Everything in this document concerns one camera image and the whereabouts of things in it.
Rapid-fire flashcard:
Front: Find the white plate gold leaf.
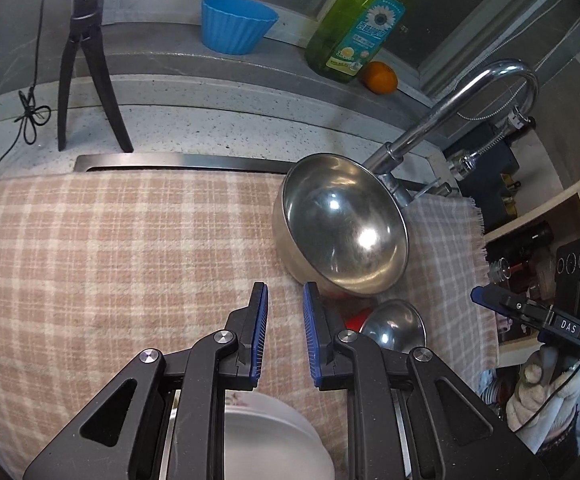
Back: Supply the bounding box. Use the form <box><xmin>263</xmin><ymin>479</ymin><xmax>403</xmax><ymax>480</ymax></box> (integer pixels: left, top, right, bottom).
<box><xmin>169</xmin><ymin>391</ymin><xmax>338</xmax><ymax>480</ymax></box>

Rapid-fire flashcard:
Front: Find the small steel red bowl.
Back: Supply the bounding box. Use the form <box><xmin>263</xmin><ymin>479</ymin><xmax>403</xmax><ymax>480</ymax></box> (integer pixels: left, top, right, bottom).
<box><xmin>345</xmin><ymin>299</ymin><xmax>427</xmax><ymax>353</ymax></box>

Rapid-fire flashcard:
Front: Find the large steel bowl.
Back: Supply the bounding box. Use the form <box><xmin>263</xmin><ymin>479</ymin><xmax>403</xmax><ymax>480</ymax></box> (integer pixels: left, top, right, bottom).
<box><xmin>273</xmin><ymin>153</ymin><xmax>409</xmax><ymax>298</ymax></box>

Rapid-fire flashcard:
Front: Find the chrome kitchen faucet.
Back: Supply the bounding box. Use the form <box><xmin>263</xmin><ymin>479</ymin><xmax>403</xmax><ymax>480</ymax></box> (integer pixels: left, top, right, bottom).
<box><xmin>364</xmin><ymin>60</ymin><xmax>540</xmax><ymax>207</ymax></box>

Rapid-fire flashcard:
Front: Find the right gloved hand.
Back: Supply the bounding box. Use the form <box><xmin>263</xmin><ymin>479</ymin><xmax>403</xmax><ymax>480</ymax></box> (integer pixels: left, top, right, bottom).
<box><xmin>506</xmin><ymin>346</ymin><xmax>580</xmax><ymax>454</ymax></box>

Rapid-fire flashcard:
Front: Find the wooden shelf unit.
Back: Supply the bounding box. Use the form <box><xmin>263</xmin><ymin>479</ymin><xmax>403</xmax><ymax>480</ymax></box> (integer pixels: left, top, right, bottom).
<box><xmin>482</xmin><ymin>156</ymin><xmax>580</xmax><ymax>366</ymax></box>

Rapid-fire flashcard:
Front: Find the dark blue knife block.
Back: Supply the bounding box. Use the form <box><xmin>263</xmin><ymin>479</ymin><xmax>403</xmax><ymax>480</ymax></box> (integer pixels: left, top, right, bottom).
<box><xmin>443</xmin><ymin>122</ymin><xmax>519</xmax><ymax>232</ymax></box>

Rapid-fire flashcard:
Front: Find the checkered beige table cloth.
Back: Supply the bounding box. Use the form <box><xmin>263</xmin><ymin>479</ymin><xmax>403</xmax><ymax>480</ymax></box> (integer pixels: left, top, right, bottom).
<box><xmin>0</xmin><ymin>169</ymin><xmax>502</xmax><ymax>478</ymax></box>

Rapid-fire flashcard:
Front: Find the orange fruit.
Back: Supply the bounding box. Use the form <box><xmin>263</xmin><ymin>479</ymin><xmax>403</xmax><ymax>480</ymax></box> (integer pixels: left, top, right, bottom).
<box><xmin>360</xmin><ymin>61</ymin><xmax>398</xmax><ymax>96</ymax></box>

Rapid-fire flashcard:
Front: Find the green dish soap bottle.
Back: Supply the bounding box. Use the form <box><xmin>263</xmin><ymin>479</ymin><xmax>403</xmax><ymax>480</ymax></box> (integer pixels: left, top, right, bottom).
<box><xmin>305</xmin><ymin>0</ymin><xmax>410</xmax><ymax>84</ymax></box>

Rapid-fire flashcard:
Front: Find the blue silicone cup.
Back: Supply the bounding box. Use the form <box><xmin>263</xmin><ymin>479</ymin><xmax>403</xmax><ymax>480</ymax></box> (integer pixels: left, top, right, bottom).
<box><xmin>201</xmin><ymin>0</ymin><xmax>279</xmax><ymax>55</ymax></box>

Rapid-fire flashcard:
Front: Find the black tripod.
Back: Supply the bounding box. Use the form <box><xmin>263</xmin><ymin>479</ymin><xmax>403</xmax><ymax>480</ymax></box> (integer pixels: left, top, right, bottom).
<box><xmin>57</xmin><ymin>0</ymin><xmax>134</xmax><ymax>153</ymax></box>

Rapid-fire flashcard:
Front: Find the faucet spray hose head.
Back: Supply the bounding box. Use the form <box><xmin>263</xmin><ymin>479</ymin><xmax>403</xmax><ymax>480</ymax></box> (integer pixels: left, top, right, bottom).
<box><xmin>446</xmin><ymin>109</ymin><xmax>536</xmax><ymax>181</ymax></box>

